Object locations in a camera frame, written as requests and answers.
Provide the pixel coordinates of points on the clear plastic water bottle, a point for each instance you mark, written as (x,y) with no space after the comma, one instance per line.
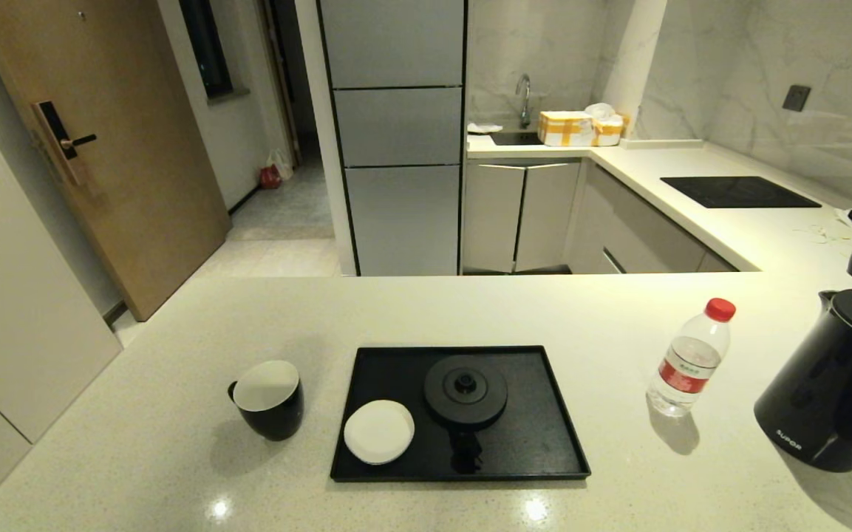
(688,366)

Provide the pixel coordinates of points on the black electric kettle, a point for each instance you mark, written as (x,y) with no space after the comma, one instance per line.
(832,384)

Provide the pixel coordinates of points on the black round kettle base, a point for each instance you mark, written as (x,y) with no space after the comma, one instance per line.
(466,391)

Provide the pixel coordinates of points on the grey sink base cabinet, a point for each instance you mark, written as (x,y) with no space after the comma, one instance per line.
(518,214)

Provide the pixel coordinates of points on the tall grey cabinet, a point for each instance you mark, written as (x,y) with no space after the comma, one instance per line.
(400,125)

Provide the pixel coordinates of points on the white cloth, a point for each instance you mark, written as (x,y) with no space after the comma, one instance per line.
(483,128)

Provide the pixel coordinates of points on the dark kitchen sink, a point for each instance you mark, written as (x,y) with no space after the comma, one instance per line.
(514,138)

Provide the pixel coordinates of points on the round white coaster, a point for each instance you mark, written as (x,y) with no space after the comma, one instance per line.
(379,432)

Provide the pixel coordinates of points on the white shopping bag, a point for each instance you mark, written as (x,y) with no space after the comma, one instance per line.
(281,164)

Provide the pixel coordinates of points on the red bag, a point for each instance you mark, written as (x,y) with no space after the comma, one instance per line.
(270,178)

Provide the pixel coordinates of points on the large box with yellow tape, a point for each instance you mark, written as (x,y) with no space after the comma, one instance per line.
(564,129)

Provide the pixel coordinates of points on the chrome sink faucet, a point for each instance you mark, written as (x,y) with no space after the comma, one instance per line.
(524,96)

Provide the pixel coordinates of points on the grey counter drawer cabinet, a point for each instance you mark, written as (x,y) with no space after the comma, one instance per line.
(640,229)

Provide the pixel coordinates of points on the black rectangular tray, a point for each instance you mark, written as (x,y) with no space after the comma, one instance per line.
(544,451)

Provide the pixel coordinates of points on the small box with yellow tape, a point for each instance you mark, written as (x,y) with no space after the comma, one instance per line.
(609,133)

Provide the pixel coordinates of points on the white plastic bag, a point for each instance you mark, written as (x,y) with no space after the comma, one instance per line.
(601,111)

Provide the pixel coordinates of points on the dark window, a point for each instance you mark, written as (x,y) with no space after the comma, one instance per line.
(206,48)

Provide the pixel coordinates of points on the black induction cooktop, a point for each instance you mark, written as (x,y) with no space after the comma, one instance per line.
(737,192)

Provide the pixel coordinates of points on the brown wooden door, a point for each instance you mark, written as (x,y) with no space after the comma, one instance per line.
(115,148)

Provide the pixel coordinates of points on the black electronic door lock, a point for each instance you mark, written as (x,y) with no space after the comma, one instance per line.
(56,137)

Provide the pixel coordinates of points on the white side cabinet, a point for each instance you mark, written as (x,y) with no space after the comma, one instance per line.
(12,295)

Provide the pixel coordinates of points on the grey wall socket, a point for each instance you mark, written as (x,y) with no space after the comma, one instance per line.
(796,98)

